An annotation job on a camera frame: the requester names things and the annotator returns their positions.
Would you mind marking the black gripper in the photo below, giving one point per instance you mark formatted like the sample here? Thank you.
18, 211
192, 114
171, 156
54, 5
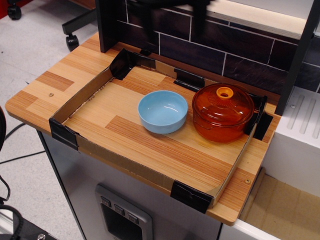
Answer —
199, 14

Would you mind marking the orange transparent pot lid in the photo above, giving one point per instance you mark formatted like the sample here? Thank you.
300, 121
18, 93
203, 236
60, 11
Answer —
223, 105

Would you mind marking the orange transparent pot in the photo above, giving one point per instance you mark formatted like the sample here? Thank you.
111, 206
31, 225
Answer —
220, 133

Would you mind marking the light blue bowl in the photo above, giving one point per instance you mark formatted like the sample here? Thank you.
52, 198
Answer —
162, 111

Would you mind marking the cream wooden shelf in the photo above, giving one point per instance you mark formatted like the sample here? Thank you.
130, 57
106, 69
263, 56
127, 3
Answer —
257, 18

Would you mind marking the black chair base with casters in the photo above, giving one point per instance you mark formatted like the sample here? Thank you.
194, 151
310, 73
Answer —
75, 24

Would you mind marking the cardboard fence with black tape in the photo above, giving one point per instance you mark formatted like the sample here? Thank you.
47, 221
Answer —
102, 120

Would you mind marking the black caster wheel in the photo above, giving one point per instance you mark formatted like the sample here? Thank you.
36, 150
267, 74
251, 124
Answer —
13, 10

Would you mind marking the white toy sink unit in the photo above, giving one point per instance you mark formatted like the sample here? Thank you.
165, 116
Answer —
284, 203

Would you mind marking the black upright post left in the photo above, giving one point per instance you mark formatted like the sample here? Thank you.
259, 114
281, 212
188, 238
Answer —
108, 12

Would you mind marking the black upright post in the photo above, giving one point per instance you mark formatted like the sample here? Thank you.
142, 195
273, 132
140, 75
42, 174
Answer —
299, 56
108, 12

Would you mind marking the black upright post right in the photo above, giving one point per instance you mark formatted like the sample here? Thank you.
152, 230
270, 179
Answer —
299, 56

